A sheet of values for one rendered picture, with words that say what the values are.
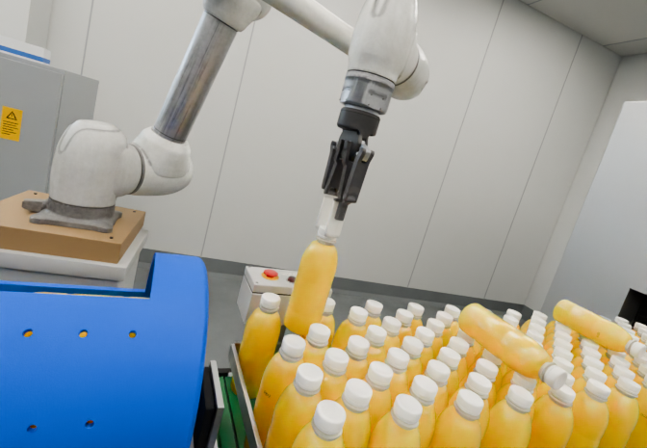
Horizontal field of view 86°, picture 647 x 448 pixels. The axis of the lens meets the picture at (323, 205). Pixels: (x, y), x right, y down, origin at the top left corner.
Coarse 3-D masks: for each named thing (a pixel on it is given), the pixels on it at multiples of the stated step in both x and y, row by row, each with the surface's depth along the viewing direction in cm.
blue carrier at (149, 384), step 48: (0, 288) 50; (48, 288) 52; (96, 288) 55; (192, 288) 42; (0, 336) 31; (48, 336) 32; (96, 336) 34; (144, 336) 36; (192, 336) 38; (0, 384) 30; (48, 384) 31; (96, 384) 33; (144, 384) 34; (192, 384) 36; (0, 432) 29; (48, 432) 31; (96, 432) 32; (144, 432) 34; (192, 432) 37
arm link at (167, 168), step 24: (216, 0) 92; (240, 0) 92; (216, 24) 95; (240, 24) 97; (192, 48) 98; (216, 48) 98; (192, 72) 99; (216, 72) 103; (168, 96) 102; (192, 96) 102; (168, 120) 103; (192, 120) 106; (144, 144) 103; (168, 144) 105; (144, 168) 102; (168, 168) 107; (192, 168) 118; (144, 192) 106; (168, 192) 114
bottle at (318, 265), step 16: (320, 240) 66; (304, 256) 67; (320, 256) 65; (336, 256) 67; (304, 272) 66; (320, 272) 65; (304, 288) 66; (320, 288) 66; (288, 304) 70; (304, 304) 66; (320, 304) 67; (288, 320) 68; (304, 320) 67; (320, 320) 69
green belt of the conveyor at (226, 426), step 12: (228, 384) 73; (228, 396) 70; (228, 408) 67; (240, 408) 68; (252, 408) 69; (228, 420) 65; (240, 420) 65; (228, 432) 62; (240, 432) 63; (228, 444) 60; (240, 444) 60
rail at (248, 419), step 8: (232, 344) 74; (232, 352) 72; (232, 360) 71; (232, 368) 70; (240, 368) 67; (240, 376) 65; (240, 384) 64; (240, 392) 63; (240, 400) 62; (248, 400) 60; (248, 408) 58; (248, 416) 57; (248, 424) 56; (248, 432) 56; (256, 432) 54; (248, 440) 55; (256, 440) 53
